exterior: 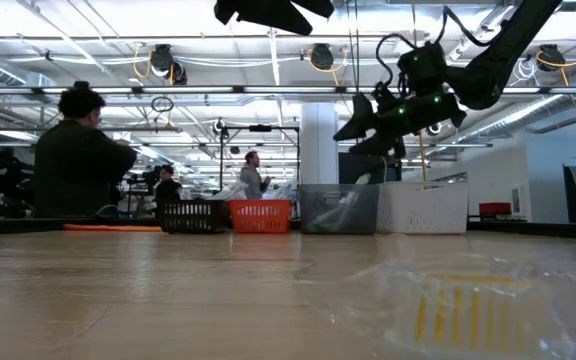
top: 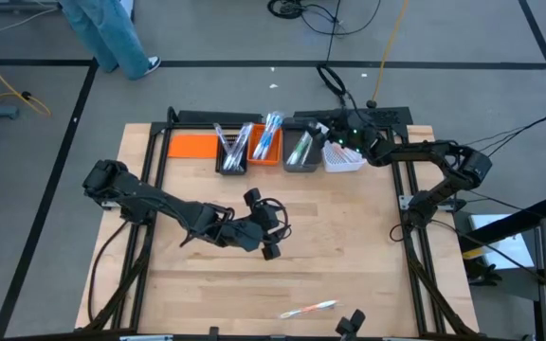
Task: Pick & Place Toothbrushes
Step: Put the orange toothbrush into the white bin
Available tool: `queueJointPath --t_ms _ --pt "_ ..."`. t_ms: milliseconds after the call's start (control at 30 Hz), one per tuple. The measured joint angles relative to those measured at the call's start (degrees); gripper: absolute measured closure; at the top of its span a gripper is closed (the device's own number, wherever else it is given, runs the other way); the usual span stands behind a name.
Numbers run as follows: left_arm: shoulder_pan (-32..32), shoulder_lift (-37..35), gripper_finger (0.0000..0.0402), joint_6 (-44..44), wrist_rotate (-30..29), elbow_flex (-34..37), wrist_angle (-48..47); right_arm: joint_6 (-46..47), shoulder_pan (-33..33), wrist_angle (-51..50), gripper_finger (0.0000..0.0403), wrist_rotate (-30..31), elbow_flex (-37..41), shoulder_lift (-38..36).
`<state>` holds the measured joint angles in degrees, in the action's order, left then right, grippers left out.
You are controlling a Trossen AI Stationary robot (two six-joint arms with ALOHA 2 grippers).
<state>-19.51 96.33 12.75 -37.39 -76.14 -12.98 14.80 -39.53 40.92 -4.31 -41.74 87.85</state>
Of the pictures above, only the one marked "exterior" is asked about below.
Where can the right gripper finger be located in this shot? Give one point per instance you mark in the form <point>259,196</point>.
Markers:
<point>358,120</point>
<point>378,146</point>

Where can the orange toothbrush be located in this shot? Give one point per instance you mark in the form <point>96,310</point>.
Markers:
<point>468,310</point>

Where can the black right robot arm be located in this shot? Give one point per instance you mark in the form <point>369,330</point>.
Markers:
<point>498,60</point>

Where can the black cabinet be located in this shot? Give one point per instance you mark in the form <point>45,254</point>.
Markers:
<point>368,170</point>

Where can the white square column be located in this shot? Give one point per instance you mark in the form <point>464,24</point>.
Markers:
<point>318,150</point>

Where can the white perforated basket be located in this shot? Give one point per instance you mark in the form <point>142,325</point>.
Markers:
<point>423,210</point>

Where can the grey plastic bin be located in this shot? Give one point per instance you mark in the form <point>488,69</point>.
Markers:
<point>338,215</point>

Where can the person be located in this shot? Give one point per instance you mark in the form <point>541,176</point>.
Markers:
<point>168,187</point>
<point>253,177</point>
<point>78,165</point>

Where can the red box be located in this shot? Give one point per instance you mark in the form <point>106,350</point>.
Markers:
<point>495,207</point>

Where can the long ceiling light strip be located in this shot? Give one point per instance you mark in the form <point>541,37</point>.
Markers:
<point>168,90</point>

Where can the orange plastic basket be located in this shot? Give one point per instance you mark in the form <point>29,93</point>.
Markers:
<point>260,216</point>

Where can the black slotted basket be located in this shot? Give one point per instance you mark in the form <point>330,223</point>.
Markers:
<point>193,216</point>

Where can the orange flat tray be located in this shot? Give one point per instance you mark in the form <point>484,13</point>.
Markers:
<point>113,228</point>

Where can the black background frame stand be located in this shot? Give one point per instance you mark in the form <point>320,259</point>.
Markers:
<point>260,128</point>

